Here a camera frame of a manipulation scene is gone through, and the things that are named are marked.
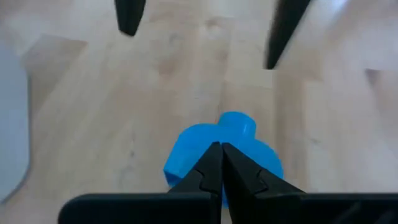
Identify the light blue toy block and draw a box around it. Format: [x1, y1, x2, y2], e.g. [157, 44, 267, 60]
[163, 111, 284, 209]

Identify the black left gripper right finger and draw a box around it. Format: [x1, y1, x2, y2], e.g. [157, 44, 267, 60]
[222, 142, 307, 208]

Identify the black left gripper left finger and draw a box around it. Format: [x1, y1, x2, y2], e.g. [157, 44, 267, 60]
[167, 141, 223, 202]

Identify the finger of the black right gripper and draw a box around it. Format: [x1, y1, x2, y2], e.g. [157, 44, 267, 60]
[263, 0, 313, 70]
[113, 0, 147, 37]

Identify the white plastic storage bin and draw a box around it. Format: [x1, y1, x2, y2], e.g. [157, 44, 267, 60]
[0, 46, 32, 203]

